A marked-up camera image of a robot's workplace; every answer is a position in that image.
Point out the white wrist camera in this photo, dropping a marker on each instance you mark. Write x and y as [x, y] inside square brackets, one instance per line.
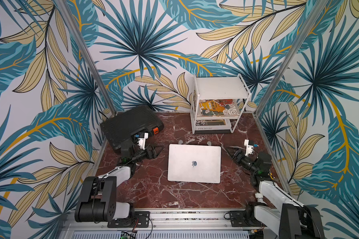
[142, 140]
[250, 146]

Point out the aluminium front rail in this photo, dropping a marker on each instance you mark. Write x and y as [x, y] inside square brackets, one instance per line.
[169, 224]

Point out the right aluminium frame post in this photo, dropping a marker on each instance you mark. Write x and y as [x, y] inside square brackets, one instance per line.
[305, 29]

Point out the colourful magazine on shelf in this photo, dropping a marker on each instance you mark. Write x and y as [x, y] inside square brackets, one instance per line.
[226, 107]

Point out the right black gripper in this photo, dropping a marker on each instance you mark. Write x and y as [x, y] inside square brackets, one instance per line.
[240, 155]

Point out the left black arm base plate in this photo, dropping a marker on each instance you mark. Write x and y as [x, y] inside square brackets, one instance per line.
[140, 219]

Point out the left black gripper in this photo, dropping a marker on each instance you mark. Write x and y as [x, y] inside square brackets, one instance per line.
[153, 155]

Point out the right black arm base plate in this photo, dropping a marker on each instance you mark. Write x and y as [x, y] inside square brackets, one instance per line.
[239, 219]

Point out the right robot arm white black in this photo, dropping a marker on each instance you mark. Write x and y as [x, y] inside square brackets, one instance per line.
[274, 209]

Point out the folio book on bottom shelf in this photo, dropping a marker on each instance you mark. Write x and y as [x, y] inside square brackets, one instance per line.
[212, 125]

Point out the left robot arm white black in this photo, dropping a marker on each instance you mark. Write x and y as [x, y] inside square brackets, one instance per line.
[98, 197]

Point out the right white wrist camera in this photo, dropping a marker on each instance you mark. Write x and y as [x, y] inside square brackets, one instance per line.
[250, 146]

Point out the silver laptop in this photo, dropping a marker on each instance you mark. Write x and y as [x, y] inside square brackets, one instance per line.
[194, 163]

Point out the aluminium frame post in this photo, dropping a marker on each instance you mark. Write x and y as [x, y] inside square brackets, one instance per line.
[305, 29]
[74, 30]

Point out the white three-tier shelf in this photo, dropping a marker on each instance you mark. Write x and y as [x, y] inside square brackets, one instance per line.
[219, 88]

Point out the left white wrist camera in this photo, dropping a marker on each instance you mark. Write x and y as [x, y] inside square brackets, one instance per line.
[142, 140]

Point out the grey folding laptop stand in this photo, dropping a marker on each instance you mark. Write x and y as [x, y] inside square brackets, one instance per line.
[196, 142]

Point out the left aluminium frame post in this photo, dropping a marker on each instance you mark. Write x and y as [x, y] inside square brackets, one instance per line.
[74, 30]

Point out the black plastic tool case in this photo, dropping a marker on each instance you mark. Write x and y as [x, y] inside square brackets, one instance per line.
[122, 130]

